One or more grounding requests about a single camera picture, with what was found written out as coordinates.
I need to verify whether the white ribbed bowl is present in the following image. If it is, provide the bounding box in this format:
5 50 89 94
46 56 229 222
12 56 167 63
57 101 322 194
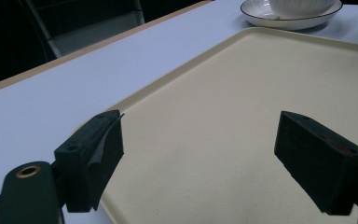
268 0 338 20

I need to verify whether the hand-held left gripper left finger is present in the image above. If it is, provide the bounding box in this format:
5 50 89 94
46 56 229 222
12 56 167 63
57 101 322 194
53 108 125 214

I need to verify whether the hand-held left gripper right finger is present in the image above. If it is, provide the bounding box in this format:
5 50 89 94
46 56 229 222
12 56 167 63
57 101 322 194
273 110 358 217

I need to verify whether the cream plastic tray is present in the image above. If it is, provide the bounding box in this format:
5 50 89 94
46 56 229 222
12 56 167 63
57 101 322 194
74 26 358 224

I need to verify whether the white plate with dark rim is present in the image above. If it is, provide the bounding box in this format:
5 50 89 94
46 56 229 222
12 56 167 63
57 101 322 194
240 0 344 31

